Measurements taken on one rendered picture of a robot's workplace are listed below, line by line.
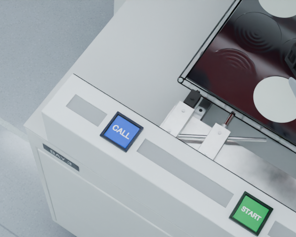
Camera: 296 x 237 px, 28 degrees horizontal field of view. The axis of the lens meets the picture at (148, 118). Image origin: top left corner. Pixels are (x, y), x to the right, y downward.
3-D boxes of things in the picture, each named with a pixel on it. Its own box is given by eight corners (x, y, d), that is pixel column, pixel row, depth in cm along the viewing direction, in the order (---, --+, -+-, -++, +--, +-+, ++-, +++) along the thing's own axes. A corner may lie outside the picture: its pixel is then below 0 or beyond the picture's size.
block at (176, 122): (178, 106, 115) (180, 99, 112) (193, 115, 114) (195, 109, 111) (156, 138, 112) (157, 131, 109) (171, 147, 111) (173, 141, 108)
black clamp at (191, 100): (190, 93, 116) (192, 87, 113) (200, 99, 115) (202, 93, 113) (181, 106, 114) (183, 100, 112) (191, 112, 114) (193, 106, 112)
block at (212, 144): (213, 128, 113) (216, 121, 111) (228, 137, 113) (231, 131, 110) (191, 160, 110) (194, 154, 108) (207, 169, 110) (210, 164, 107)
